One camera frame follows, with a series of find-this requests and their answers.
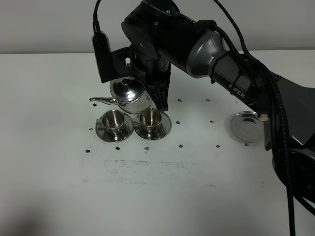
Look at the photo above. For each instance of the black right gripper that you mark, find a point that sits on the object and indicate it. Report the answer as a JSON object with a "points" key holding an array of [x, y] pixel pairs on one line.
{"points": [[154, 74]]}

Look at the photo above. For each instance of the stainless steel teapot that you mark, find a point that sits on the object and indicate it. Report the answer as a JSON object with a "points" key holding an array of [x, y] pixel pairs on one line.
{"points": [[128, 94]]}

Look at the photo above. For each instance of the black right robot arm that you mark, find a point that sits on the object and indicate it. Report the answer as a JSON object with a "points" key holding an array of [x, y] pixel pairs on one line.
{"points": [[161, 36]]}

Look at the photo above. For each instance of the teapot steel saucer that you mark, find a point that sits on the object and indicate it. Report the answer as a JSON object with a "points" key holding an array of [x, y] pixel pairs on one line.
{"points": [[247, 127]]}

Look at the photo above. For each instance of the right steel teacup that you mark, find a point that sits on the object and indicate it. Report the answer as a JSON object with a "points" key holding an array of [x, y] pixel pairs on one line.
{"points": [[149, 119]]}

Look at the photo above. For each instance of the steel teacup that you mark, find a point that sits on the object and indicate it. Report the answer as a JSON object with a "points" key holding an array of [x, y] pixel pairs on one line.
{"points": [[149, 119], [113, 120]]}

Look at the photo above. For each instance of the right steel saucer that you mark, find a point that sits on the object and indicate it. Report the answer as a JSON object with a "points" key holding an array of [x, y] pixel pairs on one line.
{"points": [[161, 132]]}

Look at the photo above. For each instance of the left steel saucer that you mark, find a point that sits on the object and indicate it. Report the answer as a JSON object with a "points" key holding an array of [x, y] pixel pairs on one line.
{"points": [[116, 136]]}

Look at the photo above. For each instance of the left steel teacup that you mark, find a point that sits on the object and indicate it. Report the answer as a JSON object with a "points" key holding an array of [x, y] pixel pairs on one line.
{"points": [[113, 120]]}

